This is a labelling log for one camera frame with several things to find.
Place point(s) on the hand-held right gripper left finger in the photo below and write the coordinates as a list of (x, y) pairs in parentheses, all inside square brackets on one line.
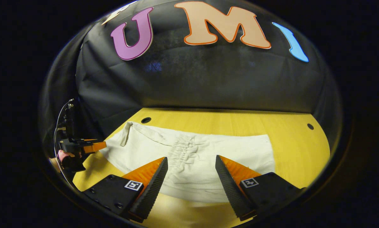
[(151, 190)]

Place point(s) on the white jeans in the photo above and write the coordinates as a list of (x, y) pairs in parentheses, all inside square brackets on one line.
[(192, 148)]

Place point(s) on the black backdrop cloth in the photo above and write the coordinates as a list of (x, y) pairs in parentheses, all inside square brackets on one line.
[(192, 79)]

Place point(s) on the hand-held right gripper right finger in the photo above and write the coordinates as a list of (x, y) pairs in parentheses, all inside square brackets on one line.
[(230, 190)]

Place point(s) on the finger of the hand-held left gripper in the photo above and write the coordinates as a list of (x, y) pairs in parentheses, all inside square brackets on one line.
[(96, 147)]

